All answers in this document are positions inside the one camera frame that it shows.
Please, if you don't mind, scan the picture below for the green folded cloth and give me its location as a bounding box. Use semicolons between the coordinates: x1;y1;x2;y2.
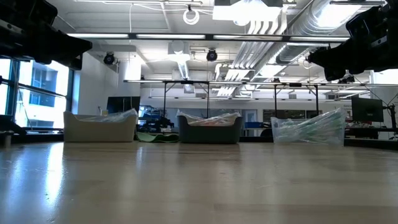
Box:
136;132;180;144

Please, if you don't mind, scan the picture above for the black curved object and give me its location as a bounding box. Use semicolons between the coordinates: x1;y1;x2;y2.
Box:
0;114;28;136

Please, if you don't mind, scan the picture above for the orange toothbrush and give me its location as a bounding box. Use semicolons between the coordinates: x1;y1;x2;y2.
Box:
177;109;242;127

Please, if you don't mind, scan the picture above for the black monitor stand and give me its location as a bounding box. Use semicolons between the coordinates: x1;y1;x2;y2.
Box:
384;104;398;141

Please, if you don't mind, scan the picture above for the green toothbrush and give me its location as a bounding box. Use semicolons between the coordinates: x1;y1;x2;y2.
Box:
275;119;341;144
279;109;343;141

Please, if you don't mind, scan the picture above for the black metal rig frame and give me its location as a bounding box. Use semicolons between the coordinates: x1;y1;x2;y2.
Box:
161;80;211;119
273;82;320;118

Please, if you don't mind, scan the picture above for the silver ventilation duct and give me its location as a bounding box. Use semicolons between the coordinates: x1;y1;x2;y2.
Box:
275;0;363;65

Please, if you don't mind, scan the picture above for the window with dark frame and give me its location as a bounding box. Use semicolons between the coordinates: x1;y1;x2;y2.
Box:
0;58;75;130

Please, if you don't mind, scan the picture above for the dark office desk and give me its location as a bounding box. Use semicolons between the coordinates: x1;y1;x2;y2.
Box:
345;126;398;141

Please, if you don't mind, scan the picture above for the black overhead frame beam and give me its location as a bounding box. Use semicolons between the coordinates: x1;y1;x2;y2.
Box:
67;32;351;43

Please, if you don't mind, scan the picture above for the translucent white plastic bin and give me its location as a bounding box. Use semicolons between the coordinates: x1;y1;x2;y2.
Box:
63;108;139;143

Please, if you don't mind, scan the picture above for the clear plastic bin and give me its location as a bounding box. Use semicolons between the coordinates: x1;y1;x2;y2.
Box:
270;108;346;146

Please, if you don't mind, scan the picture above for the black monitor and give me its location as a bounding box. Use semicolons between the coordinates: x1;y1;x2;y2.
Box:
351;96;385;123
106;96;141;114

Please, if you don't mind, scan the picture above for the white cable coil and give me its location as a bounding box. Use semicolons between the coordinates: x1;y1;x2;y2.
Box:
182;8;200;26

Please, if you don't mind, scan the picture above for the blue equipment pile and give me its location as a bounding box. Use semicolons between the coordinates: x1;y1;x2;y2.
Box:
139;105;163;121

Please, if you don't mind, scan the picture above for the teal plastic bin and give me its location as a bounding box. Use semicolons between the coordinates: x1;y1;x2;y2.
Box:
176;115;244;144

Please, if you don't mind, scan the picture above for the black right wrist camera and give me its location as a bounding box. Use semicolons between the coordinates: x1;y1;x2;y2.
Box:
345;5;390;43

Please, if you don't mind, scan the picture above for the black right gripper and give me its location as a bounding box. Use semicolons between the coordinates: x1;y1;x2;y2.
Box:
307;30;398;82

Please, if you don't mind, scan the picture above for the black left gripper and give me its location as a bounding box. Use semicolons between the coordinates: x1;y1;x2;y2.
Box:
0;0;93;71

